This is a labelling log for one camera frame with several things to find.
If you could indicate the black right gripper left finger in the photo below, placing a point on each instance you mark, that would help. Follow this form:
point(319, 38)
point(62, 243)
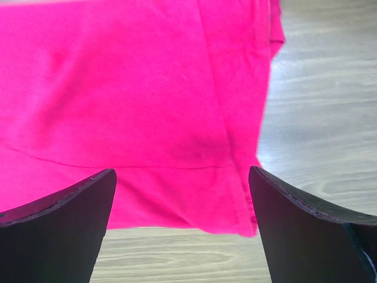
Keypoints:
point(57, 238)

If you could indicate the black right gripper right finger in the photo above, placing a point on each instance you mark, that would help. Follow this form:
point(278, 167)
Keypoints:
point(308, 239)

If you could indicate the pink t shirt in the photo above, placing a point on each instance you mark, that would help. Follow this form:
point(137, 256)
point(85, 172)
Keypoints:
point(170, 94)

